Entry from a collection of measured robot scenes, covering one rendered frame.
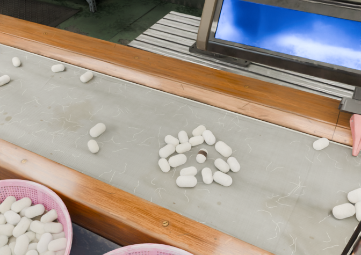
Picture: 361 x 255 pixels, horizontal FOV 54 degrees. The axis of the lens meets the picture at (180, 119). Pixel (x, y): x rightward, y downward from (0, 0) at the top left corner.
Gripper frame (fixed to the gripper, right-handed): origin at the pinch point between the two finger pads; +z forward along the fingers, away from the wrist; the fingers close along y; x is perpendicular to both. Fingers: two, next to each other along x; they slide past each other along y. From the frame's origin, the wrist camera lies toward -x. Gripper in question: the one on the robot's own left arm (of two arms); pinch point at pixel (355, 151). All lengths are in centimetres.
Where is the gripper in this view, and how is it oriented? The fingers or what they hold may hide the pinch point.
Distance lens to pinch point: 76.2
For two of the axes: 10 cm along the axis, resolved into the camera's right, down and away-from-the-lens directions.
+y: 9.0, 2.7, -3.5
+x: 3.2, 1.6, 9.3
